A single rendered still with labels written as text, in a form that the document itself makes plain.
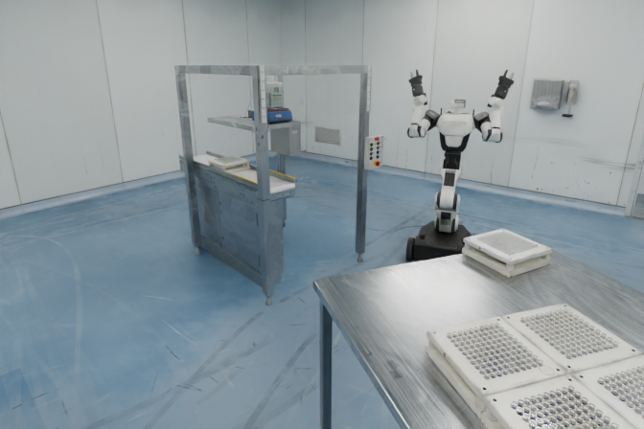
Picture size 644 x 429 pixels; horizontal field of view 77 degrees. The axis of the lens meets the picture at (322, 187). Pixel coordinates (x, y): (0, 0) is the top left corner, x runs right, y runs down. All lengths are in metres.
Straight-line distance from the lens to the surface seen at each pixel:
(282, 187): 2.83
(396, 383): 1.18
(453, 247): 3.56
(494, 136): 3.33
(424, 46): 6.13
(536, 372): 1.20
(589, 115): 5.58
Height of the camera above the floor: 1.64
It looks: 17 degrees down
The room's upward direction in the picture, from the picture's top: straight up
